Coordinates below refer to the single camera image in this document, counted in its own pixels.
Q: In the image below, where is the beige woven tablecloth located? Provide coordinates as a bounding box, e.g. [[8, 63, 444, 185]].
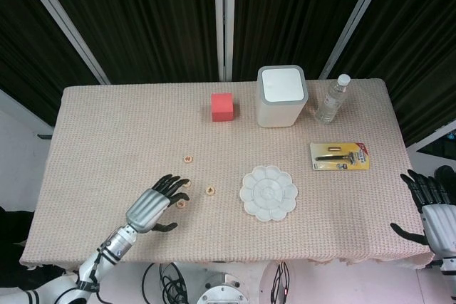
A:
[[19, 76, 437, 271]]

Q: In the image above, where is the white flower paint palette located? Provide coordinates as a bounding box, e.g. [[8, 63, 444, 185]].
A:
[[239, 164, 298, 222]]

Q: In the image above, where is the black cable bundle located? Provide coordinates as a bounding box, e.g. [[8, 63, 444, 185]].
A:
[[142, 262, 190, 304]]

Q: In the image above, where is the black curtain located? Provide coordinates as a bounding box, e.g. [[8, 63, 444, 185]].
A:
[[33, 0, 221, 85], [0, 0, 101, 127], [326, 0, 456, 147], [232, 0, 379, 80]]

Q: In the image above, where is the red foam cube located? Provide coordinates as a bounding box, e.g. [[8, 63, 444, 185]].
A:
[[209, 93, 235, 122]]

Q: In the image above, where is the silver metal frame post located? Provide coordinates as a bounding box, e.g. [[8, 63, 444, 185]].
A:
[[13, 0, 110, 85], [212, 0, 237, 83], [318, 0, 395, 80]]

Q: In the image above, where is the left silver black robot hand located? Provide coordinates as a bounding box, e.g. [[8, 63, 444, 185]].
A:
[[125, 174, 190, 234]]

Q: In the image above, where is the person in black trousers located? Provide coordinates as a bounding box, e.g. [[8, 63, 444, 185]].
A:
[[0, 206, 74, 289]]

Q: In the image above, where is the clear plastic water bottle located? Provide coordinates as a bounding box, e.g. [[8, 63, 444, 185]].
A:
[[313, 73, 351, 125]]

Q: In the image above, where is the white square trash bin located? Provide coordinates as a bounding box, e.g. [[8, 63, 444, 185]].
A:
[[256, 64, 309, 129]]

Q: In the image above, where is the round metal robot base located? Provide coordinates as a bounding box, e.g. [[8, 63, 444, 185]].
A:
[[195, 271, 250, 304]]

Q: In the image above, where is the black rounded background object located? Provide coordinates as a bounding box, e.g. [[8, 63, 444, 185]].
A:
[[435, 164, 456, 192]]

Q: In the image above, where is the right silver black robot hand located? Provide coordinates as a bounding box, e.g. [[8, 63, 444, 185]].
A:
[[390, 169, 456, 258]]

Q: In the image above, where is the yellow razor blister pack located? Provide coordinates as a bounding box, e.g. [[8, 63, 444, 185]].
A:
[[309, 142, 371, 172]]

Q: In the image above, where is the black red cable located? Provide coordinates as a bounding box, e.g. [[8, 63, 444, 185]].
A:
[[269, 261, 291, 304]]

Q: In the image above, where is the black robot hand cable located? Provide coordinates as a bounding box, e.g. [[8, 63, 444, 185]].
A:
[[88, 241, 112, 304]]

